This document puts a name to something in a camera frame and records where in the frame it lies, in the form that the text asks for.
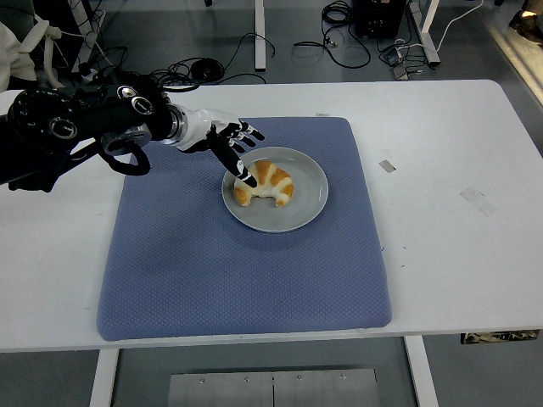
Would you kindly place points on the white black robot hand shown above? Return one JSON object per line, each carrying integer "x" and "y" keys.
{"x": 201, "y": 125}

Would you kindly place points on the orange white croissant bread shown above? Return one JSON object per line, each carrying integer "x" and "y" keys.
{"x": 275, "y": 178}

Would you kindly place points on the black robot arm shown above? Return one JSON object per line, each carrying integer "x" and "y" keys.
{"x": 85, "y": 114}

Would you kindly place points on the black round disc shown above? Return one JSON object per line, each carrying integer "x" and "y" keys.
{"x": 206, "y": 69}

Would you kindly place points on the white power strip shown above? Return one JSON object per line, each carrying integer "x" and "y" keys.
{"x": 87, "y": 70}

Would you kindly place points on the grey round plate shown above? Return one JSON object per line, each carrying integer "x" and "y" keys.
{"x": 305, "y": 203}

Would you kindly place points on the blue quilted mat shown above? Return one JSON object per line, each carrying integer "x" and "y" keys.
{"x": 237, "y": 280}

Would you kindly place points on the small grey tape piece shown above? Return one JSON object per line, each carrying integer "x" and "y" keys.
{"x": 387, "y": 166}

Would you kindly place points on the white fabric bundle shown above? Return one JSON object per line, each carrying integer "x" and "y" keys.
{"x": 17, "y": 59}

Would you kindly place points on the grey power adapter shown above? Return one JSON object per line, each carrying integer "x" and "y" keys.
{"x": 392, "y": 57}

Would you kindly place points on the grey foot pedal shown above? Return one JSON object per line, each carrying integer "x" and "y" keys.
{"x": 400, "y": 74}

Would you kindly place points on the black equipment box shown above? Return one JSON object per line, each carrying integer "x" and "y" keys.
{"x": 377, "y": 19}

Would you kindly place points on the white desk leg with foot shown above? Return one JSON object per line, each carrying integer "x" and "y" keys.
{"x": 429, "y": 38}

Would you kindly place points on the white table leg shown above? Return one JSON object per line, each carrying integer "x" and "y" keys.
{"x": 422, "y": 373}
{"x": 103, "y": 377}

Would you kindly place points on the person's foot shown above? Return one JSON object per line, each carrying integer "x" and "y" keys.
{"x": 528, "y": 27}

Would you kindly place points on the dark mottled panel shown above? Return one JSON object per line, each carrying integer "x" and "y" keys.
{"x": 500, "y": 337}

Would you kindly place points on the white desk leg post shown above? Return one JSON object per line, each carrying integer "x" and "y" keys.
{"x": 260, "y": 34}

